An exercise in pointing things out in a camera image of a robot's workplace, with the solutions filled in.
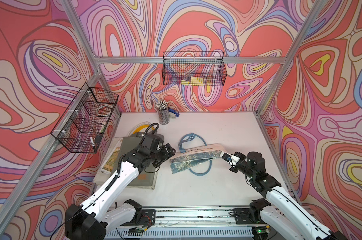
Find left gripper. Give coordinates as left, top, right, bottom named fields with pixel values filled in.
left=148, top=142, right=177, bottom=168

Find white bag yellow handles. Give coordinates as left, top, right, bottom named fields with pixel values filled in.
left=99, top=123, right=155, bottom=175

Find beige bag blue handles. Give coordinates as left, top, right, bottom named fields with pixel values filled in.
left=170, top=133, right=226, bottom=177

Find olive green fabric bag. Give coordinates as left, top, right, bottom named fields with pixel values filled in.
left=113, top=132, right=174, bottom=189

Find cream canvas tote bag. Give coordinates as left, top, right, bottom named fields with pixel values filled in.
left=92, top=121, right=161, bottom=190

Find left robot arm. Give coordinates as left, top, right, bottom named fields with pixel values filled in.
left=63, top=123, right=176, bottom=240

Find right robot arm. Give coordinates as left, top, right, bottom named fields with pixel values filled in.
left=221, top=152, right=347, bottom=240

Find blue stapler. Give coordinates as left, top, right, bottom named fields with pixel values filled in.
left=169, top=108, right=180, bottom=117

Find metal cup of pencils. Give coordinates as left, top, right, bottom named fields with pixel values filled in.
left=155, top=100, right=170, bottom=125

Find yellow sticky notes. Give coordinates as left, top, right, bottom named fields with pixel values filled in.
left=180, top=77, right=205, bottom=86

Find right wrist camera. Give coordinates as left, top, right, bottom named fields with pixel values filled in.
left=220, top=152, right=240, bottom=166

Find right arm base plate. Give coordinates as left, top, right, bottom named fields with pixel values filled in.
left=229, top=208, right=265, bottom=225

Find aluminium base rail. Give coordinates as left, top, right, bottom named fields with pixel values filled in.
left=70, top=204, right=319, bottom=240

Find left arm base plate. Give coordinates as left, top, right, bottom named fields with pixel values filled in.
left=122, top=209, right=156, bottom=227

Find black wire basket back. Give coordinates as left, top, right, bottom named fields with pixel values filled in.
left=162, top=51, right=228, bottom=87

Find black wire basket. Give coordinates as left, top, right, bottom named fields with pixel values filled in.
left=51, top=83, right=119, bottom=154
left=162, top=51, right=228, bottom=87

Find black wire basket left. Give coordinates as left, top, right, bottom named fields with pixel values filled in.
left=51, top=83, right=119, bottom=154

